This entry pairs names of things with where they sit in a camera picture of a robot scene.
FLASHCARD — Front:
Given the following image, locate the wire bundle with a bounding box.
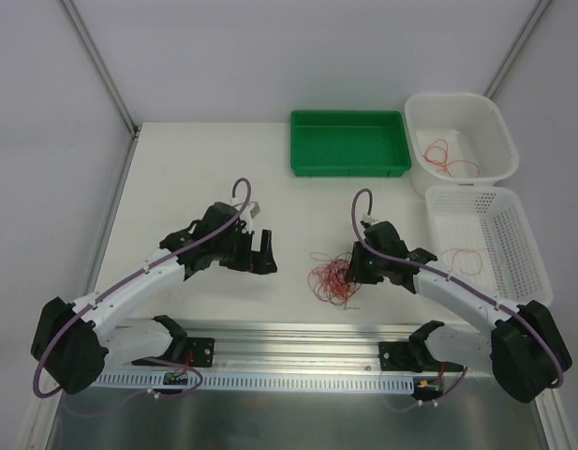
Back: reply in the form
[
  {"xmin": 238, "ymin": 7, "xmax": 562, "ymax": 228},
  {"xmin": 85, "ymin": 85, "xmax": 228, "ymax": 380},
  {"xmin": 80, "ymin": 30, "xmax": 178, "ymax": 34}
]
[{"xmin": 306, "ymin": 250, "xmax": 364, "ymax": 312}]

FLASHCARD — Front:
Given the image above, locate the separated red wire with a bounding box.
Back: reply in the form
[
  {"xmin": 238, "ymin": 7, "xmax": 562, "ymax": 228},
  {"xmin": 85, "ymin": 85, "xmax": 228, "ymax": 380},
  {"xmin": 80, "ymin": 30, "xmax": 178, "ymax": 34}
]
[{"xmin": 440, "ymin": 247, "xmax": 505, "ymax": 294}]

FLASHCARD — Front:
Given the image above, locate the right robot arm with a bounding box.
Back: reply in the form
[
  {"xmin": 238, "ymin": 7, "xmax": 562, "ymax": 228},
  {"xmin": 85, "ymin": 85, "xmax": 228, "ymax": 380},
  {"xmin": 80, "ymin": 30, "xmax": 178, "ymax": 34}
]
[{"xmin": 348, "ymin": 220, "xmax": 571, "ymax": 403}]

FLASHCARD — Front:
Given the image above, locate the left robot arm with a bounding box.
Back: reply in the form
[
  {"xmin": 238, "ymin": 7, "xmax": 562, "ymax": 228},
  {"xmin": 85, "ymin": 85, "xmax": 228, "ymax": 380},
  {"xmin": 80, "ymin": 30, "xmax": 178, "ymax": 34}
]
[{"xmin": 31, "ymin": 199, "xmax": 277, "ymax": 398}]

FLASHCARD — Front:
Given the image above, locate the white perforated plastic basket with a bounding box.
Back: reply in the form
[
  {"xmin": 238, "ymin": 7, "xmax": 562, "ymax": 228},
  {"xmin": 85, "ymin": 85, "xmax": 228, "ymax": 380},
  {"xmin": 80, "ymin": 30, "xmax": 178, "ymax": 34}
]
[{"xmin": 425, "ymin": 186, "xmax": 554, "ymax": 306}]

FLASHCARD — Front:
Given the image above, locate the green plastic tray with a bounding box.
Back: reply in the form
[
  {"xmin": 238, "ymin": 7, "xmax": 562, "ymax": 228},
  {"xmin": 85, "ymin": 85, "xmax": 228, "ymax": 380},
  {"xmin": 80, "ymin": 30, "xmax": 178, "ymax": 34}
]
[{"xmin": 289, "ymin": 110, "xmax": 411, "ymax": 177}]

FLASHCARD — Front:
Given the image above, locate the white solid plastic basket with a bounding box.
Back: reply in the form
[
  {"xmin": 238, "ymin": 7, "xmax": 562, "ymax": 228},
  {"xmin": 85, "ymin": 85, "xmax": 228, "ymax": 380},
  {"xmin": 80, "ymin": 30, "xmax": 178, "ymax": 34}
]
[{"xmin": 404, "ymin": 93, "xmax": 519, "ymax": 196}]

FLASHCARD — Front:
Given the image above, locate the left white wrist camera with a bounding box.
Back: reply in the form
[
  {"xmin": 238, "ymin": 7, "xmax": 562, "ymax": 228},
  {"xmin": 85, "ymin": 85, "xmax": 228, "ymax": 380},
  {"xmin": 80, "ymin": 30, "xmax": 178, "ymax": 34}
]
[{"xmin": 230, "ymin": 197, "xmax": 260, "ymax": 232}]

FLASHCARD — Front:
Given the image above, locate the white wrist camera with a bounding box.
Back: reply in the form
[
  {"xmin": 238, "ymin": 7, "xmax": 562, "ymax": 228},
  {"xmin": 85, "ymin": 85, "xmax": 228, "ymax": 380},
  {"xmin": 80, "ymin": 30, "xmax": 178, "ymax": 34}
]
[
  {"xmin": 360, "ymin": 214, "xmax": 378, "ymax": 229},
  {"xmin": 230, "ymin": 197, "xmax": 260, "ymax": 232}
]

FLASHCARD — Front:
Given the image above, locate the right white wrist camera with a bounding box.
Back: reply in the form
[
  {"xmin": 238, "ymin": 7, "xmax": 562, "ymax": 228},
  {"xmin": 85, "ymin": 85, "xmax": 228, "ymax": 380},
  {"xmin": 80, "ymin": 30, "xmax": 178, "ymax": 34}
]
[{"xmin": 360, "ymin": 214, "xmax": 378, "ymax": 229}]

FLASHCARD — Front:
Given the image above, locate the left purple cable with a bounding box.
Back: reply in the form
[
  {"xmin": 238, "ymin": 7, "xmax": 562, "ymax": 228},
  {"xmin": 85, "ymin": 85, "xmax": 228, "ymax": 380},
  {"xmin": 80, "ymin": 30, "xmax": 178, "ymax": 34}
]
[{"xmin": 31, "ymin": 177, "xmax": 252, "ymax": 413}]

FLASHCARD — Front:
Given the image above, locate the aluminium mounting rail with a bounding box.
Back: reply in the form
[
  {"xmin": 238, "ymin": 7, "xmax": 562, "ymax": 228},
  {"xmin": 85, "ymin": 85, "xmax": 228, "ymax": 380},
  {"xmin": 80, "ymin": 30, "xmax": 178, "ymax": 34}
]
[{"xmin": 94, "ymin": 319, "xmax": 496, "ymax": 374}]

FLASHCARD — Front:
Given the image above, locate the orange wire in basket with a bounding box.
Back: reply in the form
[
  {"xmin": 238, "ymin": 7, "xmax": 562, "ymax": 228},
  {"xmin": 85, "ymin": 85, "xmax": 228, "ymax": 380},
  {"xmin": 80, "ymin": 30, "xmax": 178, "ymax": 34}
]
[{"xmin": 422, "ymin": 138, "xmax": 481, "ymax": 179}]

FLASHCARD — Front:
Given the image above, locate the white slotted cable duct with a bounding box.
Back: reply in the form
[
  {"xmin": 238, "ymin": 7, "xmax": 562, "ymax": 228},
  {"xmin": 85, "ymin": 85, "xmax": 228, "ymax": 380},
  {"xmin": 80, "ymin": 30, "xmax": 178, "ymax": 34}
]
[{"xmin": 92, "ymin": 369, "xmax": 414, "ymax": 396}]

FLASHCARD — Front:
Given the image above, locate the right aluminium frame post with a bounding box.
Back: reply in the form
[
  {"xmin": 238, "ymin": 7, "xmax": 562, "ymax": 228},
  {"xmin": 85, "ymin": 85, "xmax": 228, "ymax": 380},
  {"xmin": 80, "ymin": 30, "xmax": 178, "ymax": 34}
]
[{"xmin": 483, "ymin": 0, "xmax": 555, "ymax": 101}]

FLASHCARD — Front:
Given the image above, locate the aluminium frame post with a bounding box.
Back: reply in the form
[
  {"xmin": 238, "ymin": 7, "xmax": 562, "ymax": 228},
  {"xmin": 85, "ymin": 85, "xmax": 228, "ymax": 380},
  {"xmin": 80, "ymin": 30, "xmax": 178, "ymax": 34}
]
[
  {"xmin": 58, "ymin": 0, "xmax": 140, "ymax": 140},
  {"xmin": 483, "ymin": 0, "xmax": 555, "ymax": 101}
]

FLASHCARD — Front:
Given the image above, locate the left aluminium frame post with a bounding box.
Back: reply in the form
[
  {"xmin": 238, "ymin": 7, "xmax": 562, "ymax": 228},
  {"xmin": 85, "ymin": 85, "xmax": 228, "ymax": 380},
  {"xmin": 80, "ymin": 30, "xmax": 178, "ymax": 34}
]
[{"xmin": 58, "ymin": 0, "xmax": 140, "ymax": 140}]

